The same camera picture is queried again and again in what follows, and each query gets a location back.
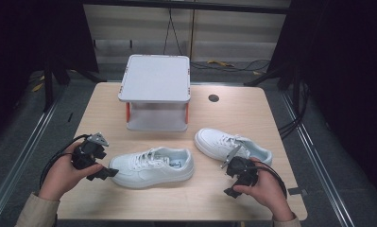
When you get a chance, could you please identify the white shoe rack orange posts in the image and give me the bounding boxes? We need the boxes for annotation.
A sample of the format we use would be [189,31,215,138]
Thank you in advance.
[117,53,192,133]

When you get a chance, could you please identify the white low-top sneaker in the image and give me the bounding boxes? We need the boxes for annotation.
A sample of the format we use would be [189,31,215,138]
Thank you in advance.
[108,146,196,190]
[194,127,274,167]

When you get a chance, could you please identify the dark curtain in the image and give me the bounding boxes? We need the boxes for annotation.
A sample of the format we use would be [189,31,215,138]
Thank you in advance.
[266,0,377,202]
[0,0,100,140]

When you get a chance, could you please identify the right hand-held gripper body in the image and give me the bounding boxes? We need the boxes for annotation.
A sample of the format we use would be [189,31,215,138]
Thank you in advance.
[220,144,260,187]

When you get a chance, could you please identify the person's left hand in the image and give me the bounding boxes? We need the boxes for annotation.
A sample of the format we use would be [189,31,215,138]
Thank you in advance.
[38,141,105,201]

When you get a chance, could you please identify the yellow floor tape strip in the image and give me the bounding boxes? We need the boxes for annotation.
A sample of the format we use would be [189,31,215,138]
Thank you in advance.
[30,75,46,94]
[206,60,235,68]

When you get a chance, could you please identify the metal floor rail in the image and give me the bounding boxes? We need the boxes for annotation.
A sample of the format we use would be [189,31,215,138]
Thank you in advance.
[279,89,357,227]
[0,94,61,220]

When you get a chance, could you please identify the black metal stand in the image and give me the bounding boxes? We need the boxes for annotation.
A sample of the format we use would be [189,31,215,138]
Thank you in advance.
[42,61,106,114]

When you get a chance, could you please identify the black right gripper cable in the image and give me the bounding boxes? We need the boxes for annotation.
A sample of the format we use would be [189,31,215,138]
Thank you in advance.
[254,160,288,201]

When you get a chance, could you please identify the black hanging cable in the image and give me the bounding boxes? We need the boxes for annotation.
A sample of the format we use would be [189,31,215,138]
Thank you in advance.
[163,9,184,57]
[189,9,197,61]

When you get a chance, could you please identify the bundle of black cables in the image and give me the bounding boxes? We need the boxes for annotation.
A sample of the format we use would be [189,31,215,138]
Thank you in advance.
[277,81,311,140]

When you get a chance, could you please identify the person's right hand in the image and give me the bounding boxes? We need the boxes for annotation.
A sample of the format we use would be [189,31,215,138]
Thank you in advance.
[232,157,296,222]

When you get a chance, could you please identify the black floor cables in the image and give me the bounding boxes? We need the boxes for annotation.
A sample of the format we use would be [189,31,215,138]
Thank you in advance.
[189,59,272,74]

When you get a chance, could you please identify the grey tape piece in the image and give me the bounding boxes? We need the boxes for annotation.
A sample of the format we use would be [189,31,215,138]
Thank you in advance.
[286,186,308,197]

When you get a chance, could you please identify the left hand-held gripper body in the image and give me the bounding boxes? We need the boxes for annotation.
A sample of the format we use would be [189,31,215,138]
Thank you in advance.
[70,131,111,171]

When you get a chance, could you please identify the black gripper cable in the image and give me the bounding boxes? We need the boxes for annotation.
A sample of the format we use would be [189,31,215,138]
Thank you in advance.
[39,133,92,190]
[254,160,288,201]

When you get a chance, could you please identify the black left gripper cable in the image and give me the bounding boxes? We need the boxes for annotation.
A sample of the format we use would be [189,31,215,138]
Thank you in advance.
[39,133,92,190]

